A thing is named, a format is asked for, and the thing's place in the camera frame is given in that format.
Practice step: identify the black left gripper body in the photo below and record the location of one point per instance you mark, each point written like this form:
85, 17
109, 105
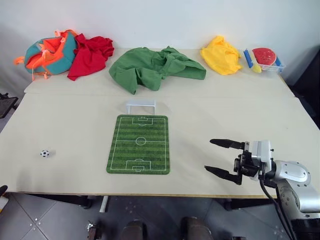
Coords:
3, 190

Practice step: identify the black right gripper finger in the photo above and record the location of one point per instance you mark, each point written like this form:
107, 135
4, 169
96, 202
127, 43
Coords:
228, 143
225, 173

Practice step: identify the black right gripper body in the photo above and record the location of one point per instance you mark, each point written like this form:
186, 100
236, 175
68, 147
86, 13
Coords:
246, 166

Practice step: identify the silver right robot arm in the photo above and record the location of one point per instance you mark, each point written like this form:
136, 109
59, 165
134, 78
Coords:
295, 173

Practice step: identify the small soccer ball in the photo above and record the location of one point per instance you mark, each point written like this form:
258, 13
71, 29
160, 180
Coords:
45, 153

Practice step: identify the green soccer field mat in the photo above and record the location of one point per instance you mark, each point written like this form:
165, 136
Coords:
139, 145

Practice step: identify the dark rounded shape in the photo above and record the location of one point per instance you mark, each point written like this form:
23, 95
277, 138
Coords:
135, 231
194, 230

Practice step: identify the small yellow toy fruit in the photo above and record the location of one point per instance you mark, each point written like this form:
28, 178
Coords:
257, 69

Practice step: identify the yellow cloth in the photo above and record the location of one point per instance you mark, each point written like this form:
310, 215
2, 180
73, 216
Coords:
221, 58

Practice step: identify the black metal stand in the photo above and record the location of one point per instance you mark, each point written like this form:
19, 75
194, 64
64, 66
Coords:
6, 105

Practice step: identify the blue white toy bar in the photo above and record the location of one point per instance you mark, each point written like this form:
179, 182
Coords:
248, 58

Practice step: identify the clear basket with toys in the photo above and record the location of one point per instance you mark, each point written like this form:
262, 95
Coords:
275, 68

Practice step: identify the red watermelon slice toy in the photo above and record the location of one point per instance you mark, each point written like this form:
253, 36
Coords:
264, 55

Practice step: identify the small white goal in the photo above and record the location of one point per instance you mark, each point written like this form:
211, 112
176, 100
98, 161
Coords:
140, 102

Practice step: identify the white table leg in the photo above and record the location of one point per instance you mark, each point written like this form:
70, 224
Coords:
104, 203

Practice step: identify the green cloth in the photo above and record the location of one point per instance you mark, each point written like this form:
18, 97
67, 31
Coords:
150, 66

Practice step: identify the teal orange backpack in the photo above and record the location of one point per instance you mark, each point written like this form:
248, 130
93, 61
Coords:
51, 56

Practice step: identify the red cloth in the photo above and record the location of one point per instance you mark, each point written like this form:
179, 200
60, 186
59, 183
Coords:
88, 56

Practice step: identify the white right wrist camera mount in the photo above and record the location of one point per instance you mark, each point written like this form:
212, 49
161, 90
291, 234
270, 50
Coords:
261, 150

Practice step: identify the black table frame bar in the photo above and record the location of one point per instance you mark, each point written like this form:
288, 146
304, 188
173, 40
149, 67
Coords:
62, 198
246, 203

